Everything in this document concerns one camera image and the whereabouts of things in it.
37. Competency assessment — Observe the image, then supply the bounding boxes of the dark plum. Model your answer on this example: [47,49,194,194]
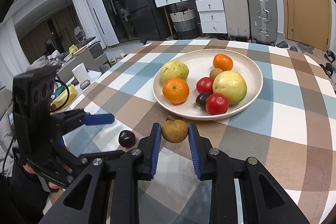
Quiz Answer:
[118,130,136,148]
[195,93,211,110]

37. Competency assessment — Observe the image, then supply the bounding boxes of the red tomato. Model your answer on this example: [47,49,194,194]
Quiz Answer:
[196,77,213,94]
[206,93,229,115]

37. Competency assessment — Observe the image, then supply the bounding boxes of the large orange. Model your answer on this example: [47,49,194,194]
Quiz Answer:
[162,77,190,105]

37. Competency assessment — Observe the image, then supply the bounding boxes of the large yellow-green guava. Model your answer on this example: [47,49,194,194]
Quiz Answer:
[213,71,247,105]

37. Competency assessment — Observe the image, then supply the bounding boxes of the brown longan fruit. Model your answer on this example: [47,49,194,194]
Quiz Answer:
[210,68,223,80]

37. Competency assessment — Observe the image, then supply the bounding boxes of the left hand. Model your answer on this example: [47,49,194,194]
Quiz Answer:
[23,163,61,191]

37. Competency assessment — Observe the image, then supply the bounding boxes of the yellow snack bag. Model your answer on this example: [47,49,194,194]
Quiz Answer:
[50,85,77,111]

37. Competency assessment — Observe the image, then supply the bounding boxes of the red tomato on plate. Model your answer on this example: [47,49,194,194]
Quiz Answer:
[196,77,213,94]

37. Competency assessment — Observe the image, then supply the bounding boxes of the checkered tablecloth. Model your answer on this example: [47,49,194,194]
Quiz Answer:
[64,40,335,223]

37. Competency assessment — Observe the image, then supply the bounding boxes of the cream round plate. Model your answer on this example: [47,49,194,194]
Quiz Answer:
[153,49,263,121]

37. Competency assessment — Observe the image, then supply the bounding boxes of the small orange on plate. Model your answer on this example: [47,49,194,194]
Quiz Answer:
[213,53,234,71]

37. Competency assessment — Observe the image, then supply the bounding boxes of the black refrigerator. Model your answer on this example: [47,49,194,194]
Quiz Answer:
[125,0,170,43]

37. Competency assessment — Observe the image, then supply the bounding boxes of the woven laundry basket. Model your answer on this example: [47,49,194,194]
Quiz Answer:
[170,7,199,40]

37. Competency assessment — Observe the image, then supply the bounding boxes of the silver suitcase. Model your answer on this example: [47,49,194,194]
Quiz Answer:
[248,0,278,46]

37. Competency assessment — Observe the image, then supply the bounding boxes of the white drawer desk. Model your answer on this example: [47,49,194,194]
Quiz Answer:
[154,0,228,35]

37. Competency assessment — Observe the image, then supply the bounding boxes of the beige suitcase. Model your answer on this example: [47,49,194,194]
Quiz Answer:
[223,0,250,39]

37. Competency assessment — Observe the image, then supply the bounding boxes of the wooden door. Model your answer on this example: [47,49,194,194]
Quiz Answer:
[284,0,331,51]

